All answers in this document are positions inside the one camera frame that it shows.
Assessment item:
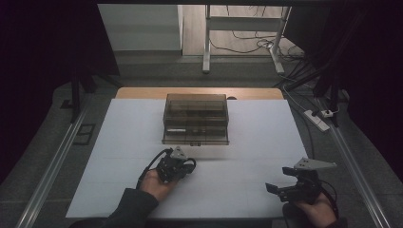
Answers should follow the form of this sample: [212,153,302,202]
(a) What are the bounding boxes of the brown transparent drawer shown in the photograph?
[162,124,230,146]

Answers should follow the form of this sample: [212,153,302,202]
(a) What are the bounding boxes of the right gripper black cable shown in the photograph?
[319,180,340,219]

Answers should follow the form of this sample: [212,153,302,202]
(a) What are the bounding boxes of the black curtain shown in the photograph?
[0,0,121,185]
[283,6,403,183]

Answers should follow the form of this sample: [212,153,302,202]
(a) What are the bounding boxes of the aluminium rail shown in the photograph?
[15,105,91,228]
[319,104,393,228]

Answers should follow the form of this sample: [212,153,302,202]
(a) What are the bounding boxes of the black cable beside table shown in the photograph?
[293,103,316,161]

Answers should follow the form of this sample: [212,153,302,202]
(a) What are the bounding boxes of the brown transparent drawer cabinet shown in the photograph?
[163,93,230,128]

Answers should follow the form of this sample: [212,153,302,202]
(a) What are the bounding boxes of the black metal stand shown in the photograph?
[313,60,342,128]
[69,63,98,124]

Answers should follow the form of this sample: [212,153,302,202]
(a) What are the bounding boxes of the white power strip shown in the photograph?
[303,109,331,133]

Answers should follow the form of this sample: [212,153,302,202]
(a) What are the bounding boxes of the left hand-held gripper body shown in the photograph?
[156,145,191,184]

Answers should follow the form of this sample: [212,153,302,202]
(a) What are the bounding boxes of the person's right hand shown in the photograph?
[294,192,337,228]

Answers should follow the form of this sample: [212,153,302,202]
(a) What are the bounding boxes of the person's left hand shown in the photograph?
[139,169,177,202]

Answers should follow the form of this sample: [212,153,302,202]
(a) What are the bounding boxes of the black floor cable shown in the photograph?
[208,29,278,55]

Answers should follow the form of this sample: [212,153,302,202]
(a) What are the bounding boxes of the white table cover sheet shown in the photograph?
[65,98,310,219]

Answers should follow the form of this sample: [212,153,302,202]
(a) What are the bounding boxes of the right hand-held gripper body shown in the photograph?
[278,157,337,204]

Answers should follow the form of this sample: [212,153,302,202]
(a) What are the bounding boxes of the white metal desk frame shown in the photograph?
[201,4,293,76]

